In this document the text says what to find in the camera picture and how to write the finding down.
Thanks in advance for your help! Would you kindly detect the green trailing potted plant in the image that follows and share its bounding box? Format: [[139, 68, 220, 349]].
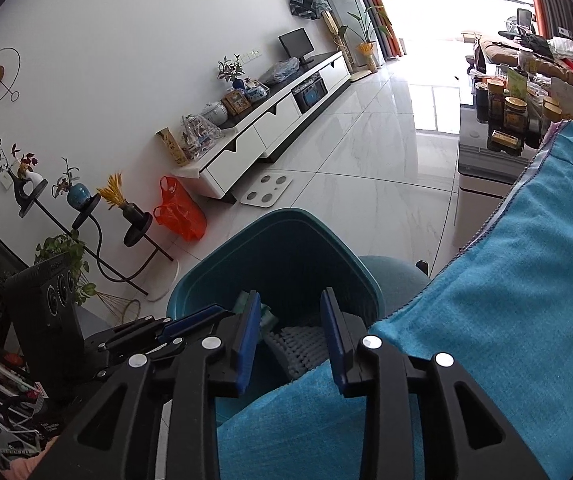
[[34, 232, 98, 308]]

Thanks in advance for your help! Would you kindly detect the pale green packet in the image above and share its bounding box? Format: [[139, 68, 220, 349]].
[[231, 290, 277, 336]]

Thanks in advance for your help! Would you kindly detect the grey coffee table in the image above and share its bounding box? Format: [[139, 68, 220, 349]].
[[454, 102, 537, 251]]

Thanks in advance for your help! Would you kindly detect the black appliance with blue front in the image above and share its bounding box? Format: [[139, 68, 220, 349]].
[[291, 74, 328, 112]]

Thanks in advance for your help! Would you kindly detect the blue cloth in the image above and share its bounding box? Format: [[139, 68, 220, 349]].
[[216, 120, 573, 480]]

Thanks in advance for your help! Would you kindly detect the plastic covered fan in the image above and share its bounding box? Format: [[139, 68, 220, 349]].
[[289, 0, 332, 21]]

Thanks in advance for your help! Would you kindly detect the small bonsai in blue pot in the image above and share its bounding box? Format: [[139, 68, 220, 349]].
[[216, 54, 247, 91]]

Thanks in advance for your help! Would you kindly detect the tall leafy potted plant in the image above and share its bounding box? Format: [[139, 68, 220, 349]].
[[337, 0, 393, 68]]

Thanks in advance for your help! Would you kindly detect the white porcelain jar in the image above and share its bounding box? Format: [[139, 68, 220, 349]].
[[200, 101, 228, 125]]

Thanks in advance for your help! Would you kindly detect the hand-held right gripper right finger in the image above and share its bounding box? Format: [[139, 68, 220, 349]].
[[319, 287, 550, 480]]

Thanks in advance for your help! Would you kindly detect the wooden framed picture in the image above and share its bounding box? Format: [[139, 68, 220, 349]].
[[221, 89, 253, 116]]

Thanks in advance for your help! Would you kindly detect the black office chair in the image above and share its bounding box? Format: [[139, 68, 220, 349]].
[[499, 7, 537, 41]]

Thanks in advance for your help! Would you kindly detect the model ship in clear case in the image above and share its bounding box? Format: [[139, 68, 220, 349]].
[[181, 114, 223, 157]]

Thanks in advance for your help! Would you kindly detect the teal upholstered chair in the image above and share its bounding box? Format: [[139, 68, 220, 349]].
[[359, 255, 430, 321]]

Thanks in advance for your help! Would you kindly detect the black vase with yellow wheat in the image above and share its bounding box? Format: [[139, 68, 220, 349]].
[[96, 172, 142, 221]]

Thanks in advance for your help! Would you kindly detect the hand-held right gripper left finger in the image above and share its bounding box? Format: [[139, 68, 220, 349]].
[[29, 290, 262, 480]]

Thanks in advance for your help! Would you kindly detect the grey knitted cloth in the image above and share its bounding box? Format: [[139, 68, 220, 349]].
[[266, 312, 340, 381]]

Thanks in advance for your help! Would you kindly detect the orange plastic bag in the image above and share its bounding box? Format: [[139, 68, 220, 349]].
[[154, 176, 207, 242]]

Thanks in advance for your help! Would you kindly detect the blue vase with plant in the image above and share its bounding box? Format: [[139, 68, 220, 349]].
[[51, 156, 91, 210]]

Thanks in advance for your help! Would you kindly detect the black tiered plant stand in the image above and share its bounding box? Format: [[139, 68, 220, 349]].
[[9, 170, 174, 296]]

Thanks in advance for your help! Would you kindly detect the large window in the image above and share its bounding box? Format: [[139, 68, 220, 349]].
[[361, 0, 540, 43]]

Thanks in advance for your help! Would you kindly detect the white vase with red flowers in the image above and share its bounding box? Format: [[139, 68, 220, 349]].
[[0, 136, 47, 196]]

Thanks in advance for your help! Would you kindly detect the gold wire ornament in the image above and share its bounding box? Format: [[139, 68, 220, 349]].
[[99, 290, 142, 326]]

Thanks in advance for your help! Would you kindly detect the person's left forearm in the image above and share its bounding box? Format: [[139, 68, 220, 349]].
[[0, 435, 62, 480]]

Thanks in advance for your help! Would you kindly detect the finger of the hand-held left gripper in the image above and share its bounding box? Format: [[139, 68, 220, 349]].
[[97, 336, 188, 362], [111, 305, 237, 344]]

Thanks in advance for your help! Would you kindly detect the gold stand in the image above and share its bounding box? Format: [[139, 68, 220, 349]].
[[323, 10, 355, 78]]

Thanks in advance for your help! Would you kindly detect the teal plastic trash bin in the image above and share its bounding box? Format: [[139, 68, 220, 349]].
[[166, 208, 385, 426]]

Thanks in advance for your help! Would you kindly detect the flat yellow tin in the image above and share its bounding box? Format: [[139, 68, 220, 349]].
[[487, 130, 523, 156]]

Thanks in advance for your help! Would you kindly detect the black monitor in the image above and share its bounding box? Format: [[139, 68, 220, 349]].
[[278, 28, 316, 65]]

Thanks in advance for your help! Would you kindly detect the dark jar with wooden lid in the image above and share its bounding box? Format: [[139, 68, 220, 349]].
[[541, 97, 562, 136], [504, 97, 530, 133], [487, 78, 507, 121]]

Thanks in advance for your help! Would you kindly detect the white bathroom scale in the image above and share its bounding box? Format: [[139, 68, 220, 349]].
[[240, 172, 293, 208]]

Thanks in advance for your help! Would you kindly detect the clear plastic bag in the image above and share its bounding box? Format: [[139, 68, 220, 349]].
[[259, 57, 301, 83]]

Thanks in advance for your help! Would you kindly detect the white TV cabinet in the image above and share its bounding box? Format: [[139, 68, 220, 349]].
[[171, 51, 352, 200]]

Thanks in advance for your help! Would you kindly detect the yellow patterned box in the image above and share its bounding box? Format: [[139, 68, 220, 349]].
[[155, 127, 188, 167]]

